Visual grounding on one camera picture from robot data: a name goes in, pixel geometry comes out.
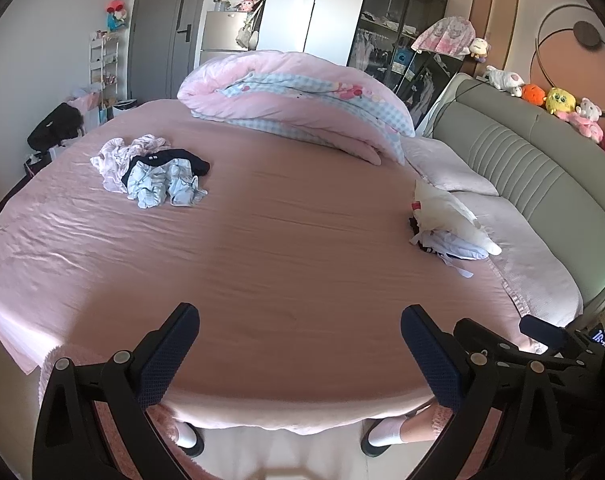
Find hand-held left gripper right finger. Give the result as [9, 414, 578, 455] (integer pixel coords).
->
[401, 305, 583, 480]

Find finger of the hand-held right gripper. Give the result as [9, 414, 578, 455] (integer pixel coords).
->
[520, 315, 568, 356]
[453, 317, 531, 363]

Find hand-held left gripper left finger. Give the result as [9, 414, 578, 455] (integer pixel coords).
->
[32, 302, 200, 480]

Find light blue pajama top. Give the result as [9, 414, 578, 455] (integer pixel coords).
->
[165, 158, 209, 207]

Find white navy folded clothes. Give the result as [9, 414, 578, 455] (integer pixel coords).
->
[409, 217, 488, 279]

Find person's pink fluffy garment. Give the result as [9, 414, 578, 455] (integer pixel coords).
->
[38, 344, 513, 480]

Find person's right leg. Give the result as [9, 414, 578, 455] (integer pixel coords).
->
[360, 402, 441, 458]

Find cream folded garment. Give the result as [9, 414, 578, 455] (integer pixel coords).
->
[410, 178, 503, 256]

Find bed with pink sheet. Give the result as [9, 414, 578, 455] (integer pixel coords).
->
[0, 101, 586, 436]

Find grey-green padded headboard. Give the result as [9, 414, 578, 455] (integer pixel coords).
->
[423, 72, 605, 311]

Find navy garment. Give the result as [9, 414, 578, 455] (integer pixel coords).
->
[121, 148, 211, 186]

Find pink white floral garment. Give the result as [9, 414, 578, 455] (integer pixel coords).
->
[90, 135, 173, 195]

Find pink white plush toy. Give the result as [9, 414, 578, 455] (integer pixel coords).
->
[557, 97, 605, 143]

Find yellow plush toy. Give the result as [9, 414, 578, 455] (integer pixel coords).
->
[545, 87, 579, 116]

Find orange plush toy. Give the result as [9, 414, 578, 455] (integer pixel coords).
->
[521, 83, 548, 107]

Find black bag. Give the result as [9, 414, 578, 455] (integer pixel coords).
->
[26, 102, 86, 153]

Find white grey plush toy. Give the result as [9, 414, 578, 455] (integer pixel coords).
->
[484, 65, 526, 97]

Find pink paper bag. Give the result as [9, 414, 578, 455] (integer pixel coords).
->
[66, 96, 103, 136]

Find white brown plush toy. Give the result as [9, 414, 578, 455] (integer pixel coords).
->
[469, 37, 492, 64]

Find folded pink checked duvet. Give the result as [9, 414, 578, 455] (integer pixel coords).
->
[176, 50, 417, 167]

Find white shelf rack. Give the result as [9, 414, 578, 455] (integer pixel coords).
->
[87, 30, 120, 111]

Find pink patterned garment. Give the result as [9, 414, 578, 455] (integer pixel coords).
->
[411, 16, 472, 57]

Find grey door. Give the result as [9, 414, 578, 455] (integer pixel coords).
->
[127, 0, 214, 106]

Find silver fridge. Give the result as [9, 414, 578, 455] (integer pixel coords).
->
[198, 10, 263, 68]

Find white hanging tote bag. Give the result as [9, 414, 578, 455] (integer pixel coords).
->
[235, 10, 263, 52]

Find black glass cabinet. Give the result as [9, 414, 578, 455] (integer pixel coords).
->
[345, 0, 463, 131]

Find red blue plush toy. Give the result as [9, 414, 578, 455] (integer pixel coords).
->
[105, 0, 132, 32]

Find white wardrobe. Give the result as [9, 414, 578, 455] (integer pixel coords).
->
[260, 0, 373, 66]

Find dark round wall disc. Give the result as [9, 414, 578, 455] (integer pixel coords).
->
[573, 20, 602, 49]

